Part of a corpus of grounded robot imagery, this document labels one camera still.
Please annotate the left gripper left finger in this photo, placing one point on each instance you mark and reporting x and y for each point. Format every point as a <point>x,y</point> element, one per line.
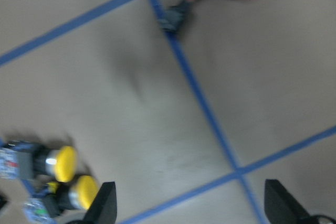
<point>104,207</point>

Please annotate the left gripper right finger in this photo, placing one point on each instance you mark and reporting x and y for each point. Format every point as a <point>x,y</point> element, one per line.
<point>281,207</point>

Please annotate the yellow push button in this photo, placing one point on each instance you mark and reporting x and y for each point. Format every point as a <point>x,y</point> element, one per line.
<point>27,160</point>
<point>52,200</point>

